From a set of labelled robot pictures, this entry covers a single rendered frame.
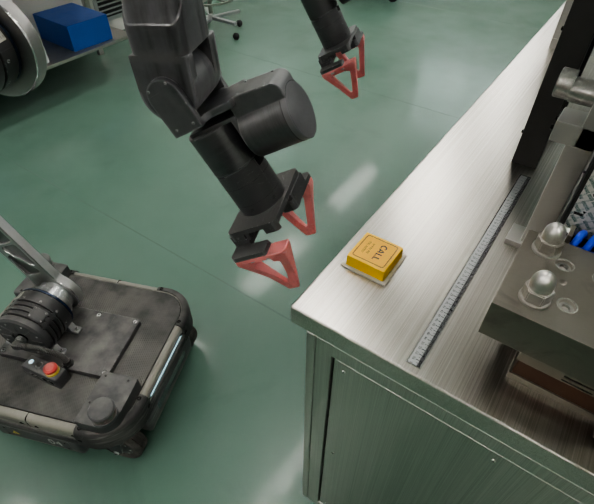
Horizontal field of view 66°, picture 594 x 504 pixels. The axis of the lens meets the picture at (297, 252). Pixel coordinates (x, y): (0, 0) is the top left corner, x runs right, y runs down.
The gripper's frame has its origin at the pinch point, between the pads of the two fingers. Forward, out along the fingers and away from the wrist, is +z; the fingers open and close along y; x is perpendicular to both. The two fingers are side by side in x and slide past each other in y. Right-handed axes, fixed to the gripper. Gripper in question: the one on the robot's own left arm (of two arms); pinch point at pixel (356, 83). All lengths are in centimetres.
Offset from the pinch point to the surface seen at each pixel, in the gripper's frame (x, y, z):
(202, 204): 120, 75, 52
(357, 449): 13, -52, 48
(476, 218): -15.7, -18.9, 25.8
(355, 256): 0.7, -36.4, 13.7
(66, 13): 220, 196, -53
